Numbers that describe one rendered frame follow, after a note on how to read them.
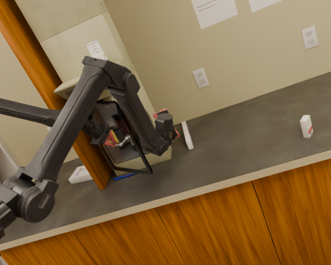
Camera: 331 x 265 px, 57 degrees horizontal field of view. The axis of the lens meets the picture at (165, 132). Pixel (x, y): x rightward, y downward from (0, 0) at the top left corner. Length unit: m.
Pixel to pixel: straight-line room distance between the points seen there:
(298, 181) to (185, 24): 1.00
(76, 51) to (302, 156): 1.05
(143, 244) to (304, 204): 0.78
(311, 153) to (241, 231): 0.50
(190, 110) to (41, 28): 0.97
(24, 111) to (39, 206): 0.67
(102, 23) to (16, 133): 1.19
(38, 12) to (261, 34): 1.14
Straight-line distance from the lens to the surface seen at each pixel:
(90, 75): 0.78
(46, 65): 1.58
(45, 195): 0.74
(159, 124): 1.14
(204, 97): 1.91
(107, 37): 1.41
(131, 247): 1.65
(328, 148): 1.34
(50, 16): 1.47
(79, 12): 1.43
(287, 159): 1.33
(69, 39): 1.46
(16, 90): 2.17
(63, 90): 1.42
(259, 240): 1.61
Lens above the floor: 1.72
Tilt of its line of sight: 24 degrees down
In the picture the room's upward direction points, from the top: 25 degrees counter-clockwise
